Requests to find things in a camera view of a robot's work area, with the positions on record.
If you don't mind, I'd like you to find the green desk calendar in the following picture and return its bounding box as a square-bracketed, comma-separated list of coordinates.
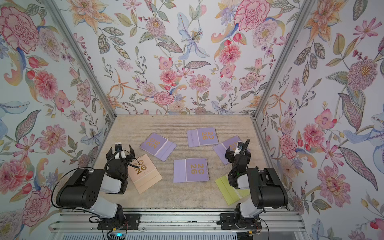
[215, 176, 250, 205]

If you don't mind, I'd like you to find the purple desk calendar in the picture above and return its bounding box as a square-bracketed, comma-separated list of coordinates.
[173, 159, 210, 183]
[213, 136, 242, 165]

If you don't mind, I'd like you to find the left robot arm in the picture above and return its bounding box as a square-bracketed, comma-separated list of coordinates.
[51, 143, 140, 230]

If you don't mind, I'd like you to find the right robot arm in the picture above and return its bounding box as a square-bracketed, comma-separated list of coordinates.
[218, 148, 289, 230]

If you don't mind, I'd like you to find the peach desk calendar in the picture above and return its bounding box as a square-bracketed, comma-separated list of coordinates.
[128, 154, 163, 194]

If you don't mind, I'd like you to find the far left purple calendar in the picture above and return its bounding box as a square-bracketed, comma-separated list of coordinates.
[140, 133, 177, 162]

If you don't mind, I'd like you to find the far middle purple calendar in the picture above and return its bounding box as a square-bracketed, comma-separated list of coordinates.
[187, 127, 219, 148]

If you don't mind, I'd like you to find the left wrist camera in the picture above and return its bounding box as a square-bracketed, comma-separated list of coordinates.
[115, 143, 126, 159]

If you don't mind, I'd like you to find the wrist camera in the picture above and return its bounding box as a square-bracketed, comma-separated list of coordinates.
[115, 143, 126, 159]
[235, 142, 244, 155]

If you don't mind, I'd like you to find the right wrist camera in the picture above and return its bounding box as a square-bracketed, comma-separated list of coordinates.
[235, 142, 244, 155]

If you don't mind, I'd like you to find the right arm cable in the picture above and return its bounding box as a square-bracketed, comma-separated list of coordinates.
[239, 138, 251, 157]

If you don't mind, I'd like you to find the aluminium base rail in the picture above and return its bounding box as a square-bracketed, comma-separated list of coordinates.
[48, 208, 306, 233]

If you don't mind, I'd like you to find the left corner aluminium post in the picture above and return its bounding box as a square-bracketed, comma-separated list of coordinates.
[42, 0, 117, 121]

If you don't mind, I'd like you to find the corner aluminium post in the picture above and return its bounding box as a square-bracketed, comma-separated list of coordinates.
[42, 0, 117, 121]
[253, 0, 314, 119]

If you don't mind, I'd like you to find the right corner aluminium post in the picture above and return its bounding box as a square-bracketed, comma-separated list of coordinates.
[253, 0, 314, 119]

